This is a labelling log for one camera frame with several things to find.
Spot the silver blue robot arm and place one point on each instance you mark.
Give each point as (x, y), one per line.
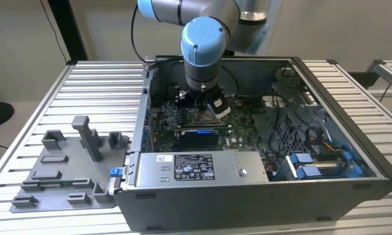
(202, 49)

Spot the CPU socket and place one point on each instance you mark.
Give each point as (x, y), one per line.
(190, 120)

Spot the blue case latch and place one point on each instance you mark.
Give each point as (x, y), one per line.
(114, 171)

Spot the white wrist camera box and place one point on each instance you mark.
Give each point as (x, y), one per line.
(220, 105)

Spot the blue disk carrier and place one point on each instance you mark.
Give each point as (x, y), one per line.
(308, 171)
(300, 157)

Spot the silver green CPU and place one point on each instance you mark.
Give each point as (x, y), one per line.
(205, 119)

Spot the black grey PC case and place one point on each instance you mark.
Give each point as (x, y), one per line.
(248, 205)

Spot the perforated metal disk cage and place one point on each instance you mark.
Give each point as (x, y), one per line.
(286, 132)

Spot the silver power supply box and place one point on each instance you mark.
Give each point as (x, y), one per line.
(149, 169)

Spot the black graphics card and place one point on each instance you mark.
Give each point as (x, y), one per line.
(197, 139)

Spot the black case fan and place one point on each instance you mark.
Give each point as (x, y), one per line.
(170, 90)

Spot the green RAM stick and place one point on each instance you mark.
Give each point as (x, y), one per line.
(51, 183)

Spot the black upright post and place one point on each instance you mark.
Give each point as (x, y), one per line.
(68, 29)

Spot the green motherboard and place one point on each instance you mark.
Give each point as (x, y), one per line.
(244, 132)

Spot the grey parts rack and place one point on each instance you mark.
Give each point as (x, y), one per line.
(74, 156)

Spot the silver coin battery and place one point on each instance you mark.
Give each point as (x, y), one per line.
(238, 104)

